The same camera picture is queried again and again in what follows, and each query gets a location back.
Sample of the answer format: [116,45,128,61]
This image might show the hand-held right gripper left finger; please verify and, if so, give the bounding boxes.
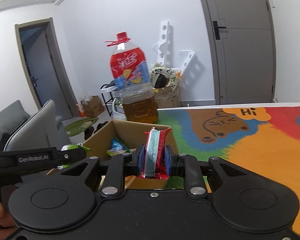
[60,144,145,197]

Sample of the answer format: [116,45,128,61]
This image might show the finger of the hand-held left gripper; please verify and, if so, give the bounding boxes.
[55,147,87,167]

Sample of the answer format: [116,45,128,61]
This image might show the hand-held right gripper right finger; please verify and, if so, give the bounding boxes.
[164,144,243,197]

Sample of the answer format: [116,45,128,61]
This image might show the small bright green packet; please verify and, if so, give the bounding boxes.
[57,143,92,168]

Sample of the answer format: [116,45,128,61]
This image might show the red packet with teal stripe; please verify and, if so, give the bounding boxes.
[137,127,172,180]

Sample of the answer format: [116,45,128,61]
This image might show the small blue snack packet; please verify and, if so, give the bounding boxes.
[106,137,132,157]

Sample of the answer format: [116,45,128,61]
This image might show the brown cardboard box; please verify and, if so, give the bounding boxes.
[46,119,178,190]

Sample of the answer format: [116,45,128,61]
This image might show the person's left hand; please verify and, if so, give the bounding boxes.
[0,184,19,240]

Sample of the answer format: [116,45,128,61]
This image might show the green floor rug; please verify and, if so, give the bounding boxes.
[64,117,99,137]

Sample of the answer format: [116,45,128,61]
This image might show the grey chair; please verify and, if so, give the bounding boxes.
[4,99,71,152]

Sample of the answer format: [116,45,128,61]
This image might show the grey sofa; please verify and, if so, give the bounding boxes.
[0,100,30,153]

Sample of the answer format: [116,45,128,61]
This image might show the white plastic bag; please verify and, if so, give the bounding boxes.
[112,99,127,121]

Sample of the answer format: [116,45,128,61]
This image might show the brown boxes with bottles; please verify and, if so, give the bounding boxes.
[76,95,105,118]

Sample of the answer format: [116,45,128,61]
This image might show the black and white shelf rack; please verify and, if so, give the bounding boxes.
[100,82,123,117]

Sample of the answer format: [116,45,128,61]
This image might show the colourful cartoon table mat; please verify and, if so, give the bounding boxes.
[155,105,300,233]

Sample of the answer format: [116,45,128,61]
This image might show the large iced tea bottle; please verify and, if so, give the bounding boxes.
[105,32,158,123]

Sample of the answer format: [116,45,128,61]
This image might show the dark interior door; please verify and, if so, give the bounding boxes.
[14,17,74,120]

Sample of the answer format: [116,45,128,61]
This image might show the white perforated rack panel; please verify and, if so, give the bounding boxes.
[152,21,175,67]
[177,50,196,78]

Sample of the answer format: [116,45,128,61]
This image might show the grey door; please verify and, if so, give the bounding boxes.
[195,0,277,105]

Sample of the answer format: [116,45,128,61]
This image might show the cardboard box with swim ring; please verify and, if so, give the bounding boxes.
[154,85,182,108]

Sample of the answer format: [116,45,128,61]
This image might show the panda print swim ring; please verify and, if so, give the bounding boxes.
[149,64,180,90]

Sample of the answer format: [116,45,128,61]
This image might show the black door handle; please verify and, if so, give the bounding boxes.
[212,19,227,40]

